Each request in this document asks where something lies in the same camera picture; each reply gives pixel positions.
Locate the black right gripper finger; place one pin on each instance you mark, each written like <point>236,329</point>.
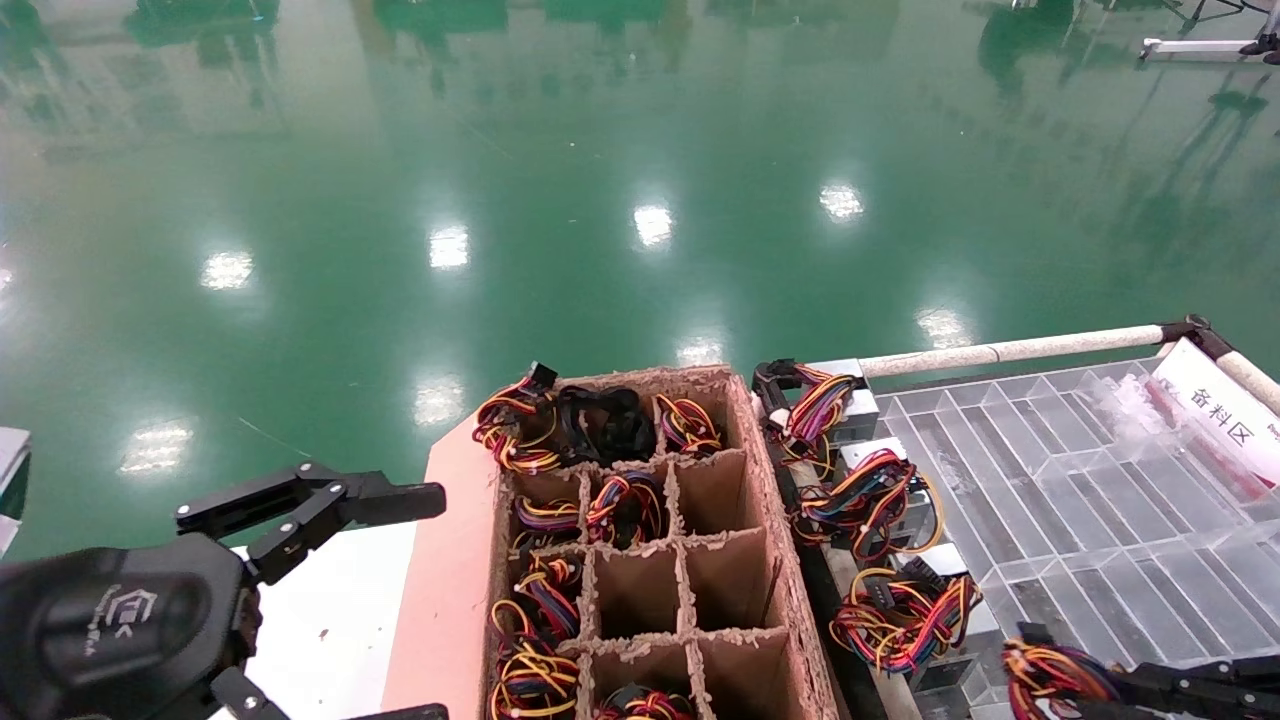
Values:
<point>1200,680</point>
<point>1200,712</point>

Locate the black pipe connector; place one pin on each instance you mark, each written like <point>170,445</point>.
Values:
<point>1190,327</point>

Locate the brown cardboard divider box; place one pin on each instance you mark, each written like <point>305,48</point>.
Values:
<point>720,580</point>

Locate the white metal base bar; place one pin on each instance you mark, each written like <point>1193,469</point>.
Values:
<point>1190,46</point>

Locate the clear plastic divided tray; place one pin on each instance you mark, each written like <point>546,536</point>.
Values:
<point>1080,520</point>

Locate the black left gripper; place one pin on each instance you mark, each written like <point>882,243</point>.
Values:
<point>110,630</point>

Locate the grey metal frame bar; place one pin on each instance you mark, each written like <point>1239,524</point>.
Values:
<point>870,700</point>

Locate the white sign with Chinese text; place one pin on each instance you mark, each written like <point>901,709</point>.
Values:
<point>1215,405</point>

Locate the short white pipe rail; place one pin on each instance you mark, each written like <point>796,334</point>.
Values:
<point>1255,378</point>

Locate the long white pipe rail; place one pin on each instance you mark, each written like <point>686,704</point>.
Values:
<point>1000,352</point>

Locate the clear plastic bag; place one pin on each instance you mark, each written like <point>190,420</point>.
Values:
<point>1135,405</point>

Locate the white grey board edge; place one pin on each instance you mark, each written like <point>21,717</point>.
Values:
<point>10,450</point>

